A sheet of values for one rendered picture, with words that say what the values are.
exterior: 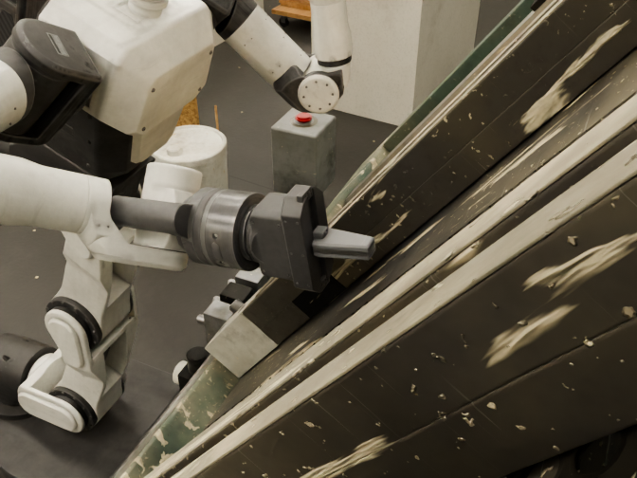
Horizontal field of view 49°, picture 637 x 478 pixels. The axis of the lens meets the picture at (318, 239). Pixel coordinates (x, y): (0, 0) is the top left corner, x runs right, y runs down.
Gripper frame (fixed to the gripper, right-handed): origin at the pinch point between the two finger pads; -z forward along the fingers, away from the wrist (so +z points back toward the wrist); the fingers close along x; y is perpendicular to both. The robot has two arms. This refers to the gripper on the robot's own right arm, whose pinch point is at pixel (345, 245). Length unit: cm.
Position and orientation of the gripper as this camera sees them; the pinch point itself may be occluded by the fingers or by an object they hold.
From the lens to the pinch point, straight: 71.9
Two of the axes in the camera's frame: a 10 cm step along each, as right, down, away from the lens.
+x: -1.4, -8.3, -5.4
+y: 4.2, -5.4, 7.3
